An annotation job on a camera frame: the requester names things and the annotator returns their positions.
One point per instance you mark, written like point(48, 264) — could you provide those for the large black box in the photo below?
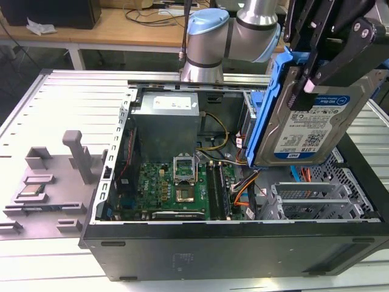
point(60, 13)

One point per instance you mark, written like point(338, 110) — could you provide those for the RAM stick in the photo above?
point(224, 194)

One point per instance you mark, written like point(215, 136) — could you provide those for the hard disk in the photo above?
point(304, 137)

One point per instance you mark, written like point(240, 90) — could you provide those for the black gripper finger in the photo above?
point(288, 33)
point(361, 33)

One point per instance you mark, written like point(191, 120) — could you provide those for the green motherboard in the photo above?
point(152, 185)

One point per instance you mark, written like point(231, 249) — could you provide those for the black graphics card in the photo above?
point(179, 215)

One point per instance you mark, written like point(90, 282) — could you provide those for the grey plastic parts rack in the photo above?
point(60, 188)

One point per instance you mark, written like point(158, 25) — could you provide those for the black RAM slot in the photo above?
point(211, 191)

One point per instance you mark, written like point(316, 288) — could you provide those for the black case fan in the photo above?
point(130, 158)

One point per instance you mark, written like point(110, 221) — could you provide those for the CPU socket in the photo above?
point(184, 195)

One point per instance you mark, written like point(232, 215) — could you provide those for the silver CPU chip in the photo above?
point(31, 190)

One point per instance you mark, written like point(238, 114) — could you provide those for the black PC case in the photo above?
point(212, 252)

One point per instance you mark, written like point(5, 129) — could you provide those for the grey power supply unit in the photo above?
point(164, 121)

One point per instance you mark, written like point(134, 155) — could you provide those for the grey metal disk bay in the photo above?
point(304, 207)

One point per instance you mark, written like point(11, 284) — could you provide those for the grey metal drive cage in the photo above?
point(246, 134)

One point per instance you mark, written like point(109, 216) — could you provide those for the wooden desk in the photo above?
point(121, 33)

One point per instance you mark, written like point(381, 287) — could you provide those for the crumpled white plastic bag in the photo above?
point(41, 27)

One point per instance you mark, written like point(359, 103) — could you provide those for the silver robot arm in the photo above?
point(206, 45)

